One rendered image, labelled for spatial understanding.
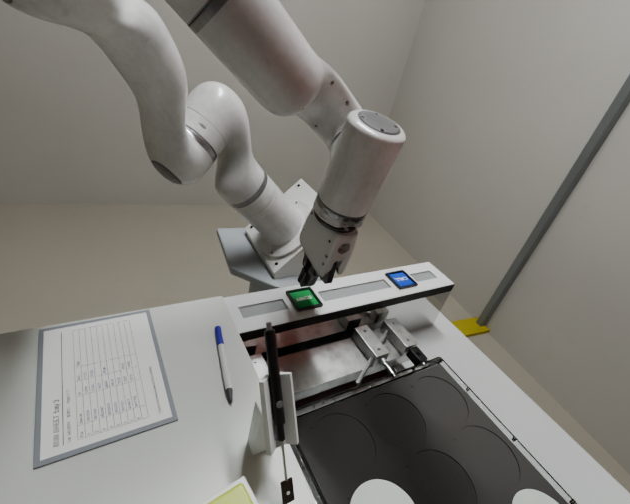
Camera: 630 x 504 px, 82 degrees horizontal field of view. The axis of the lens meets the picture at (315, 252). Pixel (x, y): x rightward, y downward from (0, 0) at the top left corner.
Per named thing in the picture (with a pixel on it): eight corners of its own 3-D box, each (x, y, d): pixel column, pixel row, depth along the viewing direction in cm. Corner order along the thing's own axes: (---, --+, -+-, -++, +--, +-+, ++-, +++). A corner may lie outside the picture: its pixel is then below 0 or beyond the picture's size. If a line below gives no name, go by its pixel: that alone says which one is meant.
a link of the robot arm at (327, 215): (379, 218, 56) (371, 232, 58) (352, 183, 61) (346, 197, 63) (334, 221, 52) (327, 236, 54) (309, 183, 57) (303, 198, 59)
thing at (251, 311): (433, 324, 96) (455, 283, 89) (231, 385, 68) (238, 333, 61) (410, 301, 102) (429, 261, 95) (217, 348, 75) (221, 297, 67)
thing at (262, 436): (290, 473, 44) (312, 408, 37) (259, 487, 42) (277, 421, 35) (270, 428, 48) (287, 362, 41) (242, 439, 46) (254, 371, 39)
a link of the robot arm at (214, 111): (219, 202, 92) (144, 133, 75) (259, 148, 97) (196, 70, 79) (248, 212, 85) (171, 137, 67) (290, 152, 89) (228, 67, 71)
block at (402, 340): (414, 352, 77) (419, 342, 76) (402, 356, 76) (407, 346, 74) (391, 325, 83) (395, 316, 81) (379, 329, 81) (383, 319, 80)
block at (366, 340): (385, 361, 73) (390, 351, 72) (372, 366, 72) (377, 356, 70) (363, 333, 79) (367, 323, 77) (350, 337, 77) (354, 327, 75)
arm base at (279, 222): (253, 225, 111) (212, 188, 98) (304, 191, 108) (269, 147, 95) (266, 270, 99) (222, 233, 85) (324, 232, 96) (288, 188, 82)
